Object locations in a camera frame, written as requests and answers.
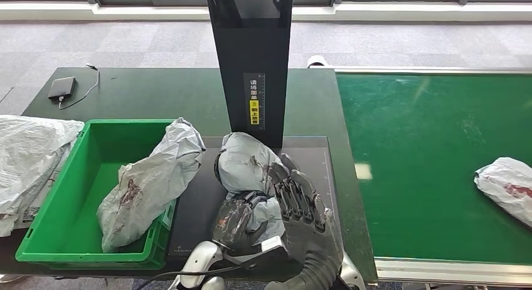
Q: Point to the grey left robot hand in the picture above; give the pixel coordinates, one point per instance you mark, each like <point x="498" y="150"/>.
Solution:
<point x="237" y="225"/>

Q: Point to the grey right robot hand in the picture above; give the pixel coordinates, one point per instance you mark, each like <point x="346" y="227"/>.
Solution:
<point x="307" y="234"/>

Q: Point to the grey mailer bag brown print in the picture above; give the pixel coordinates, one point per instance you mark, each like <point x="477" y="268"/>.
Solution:
<point x="245" y="163"/>
<point x="154" y="184"/>

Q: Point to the black inbound scanner machine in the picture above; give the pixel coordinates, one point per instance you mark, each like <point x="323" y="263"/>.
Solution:
<point x="195" y="205"/>

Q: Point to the green conveyor belt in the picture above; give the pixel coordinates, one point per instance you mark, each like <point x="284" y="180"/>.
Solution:
<point x="415" y="134"/>

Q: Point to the white round conveyor end cap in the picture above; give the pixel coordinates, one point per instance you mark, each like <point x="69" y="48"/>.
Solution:
<point x="317" y="62"/>

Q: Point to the black yellow ruler label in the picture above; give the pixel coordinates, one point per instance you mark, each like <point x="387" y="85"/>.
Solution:
<point x="254" y="113"/>

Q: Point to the dark green table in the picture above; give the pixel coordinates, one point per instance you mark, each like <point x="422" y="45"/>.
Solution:
<point x="166" y="94"/>

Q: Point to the green plastic crate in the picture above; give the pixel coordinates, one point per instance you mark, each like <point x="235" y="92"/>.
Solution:
<point x="83" y="167"/>

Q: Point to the grey mailer bag red print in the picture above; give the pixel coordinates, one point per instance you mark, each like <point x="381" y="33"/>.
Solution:
<point x="507" y="188"/>

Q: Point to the white bag with QR label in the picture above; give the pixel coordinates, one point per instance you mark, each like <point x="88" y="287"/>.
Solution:
<point x="30" y="214"/>

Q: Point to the white woven sack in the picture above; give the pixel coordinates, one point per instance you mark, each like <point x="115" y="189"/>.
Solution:
<point x="29" y="146"/>

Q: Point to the black power bank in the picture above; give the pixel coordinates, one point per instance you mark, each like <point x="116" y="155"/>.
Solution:
<point x="62" y="87"/>

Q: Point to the white window sill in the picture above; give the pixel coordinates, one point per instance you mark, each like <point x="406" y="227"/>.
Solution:
<point x="374" y="13"/>

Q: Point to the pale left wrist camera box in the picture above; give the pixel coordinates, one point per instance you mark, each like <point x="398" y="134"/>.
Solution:
<point x="266" y="250"/>

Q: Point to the aluminium conveyor frame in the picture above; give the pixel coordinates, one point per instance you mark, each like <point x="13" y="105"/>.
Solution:
<point x="436" y="273"/>

